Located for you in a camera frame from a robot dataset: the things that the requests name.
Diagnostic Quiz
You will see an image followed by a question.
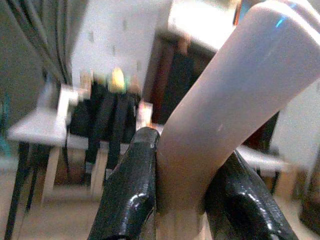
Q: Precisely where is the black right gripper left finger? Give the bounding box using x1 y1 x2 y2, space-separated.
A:
87 126 161 240

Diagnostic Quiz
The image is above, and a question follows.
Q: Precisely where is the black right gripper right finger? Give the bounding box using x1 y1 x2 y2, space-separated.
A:
204 147 298 240

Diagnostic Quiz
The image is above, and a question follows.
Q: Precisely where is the white broom handle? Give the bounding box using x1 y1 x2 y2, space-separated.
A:
155 2 320 240

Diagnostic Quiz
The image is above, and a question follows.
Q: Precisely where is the black backpack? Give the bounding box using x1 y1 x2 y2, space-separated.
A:
69 82 141 176

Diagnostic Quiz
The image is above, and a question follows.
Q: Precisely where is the white table with black legs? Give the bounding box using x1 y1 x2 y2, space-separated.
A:
4 109 166 240

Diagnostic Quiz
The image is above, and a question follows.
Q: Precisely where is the yellow bottle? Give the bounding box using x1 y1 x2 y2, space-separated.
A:
109 67 126 93

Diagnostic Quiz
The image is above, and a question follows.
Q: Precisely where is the grey curtain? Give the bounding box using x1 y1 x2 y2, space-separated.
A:
0 0 83 86

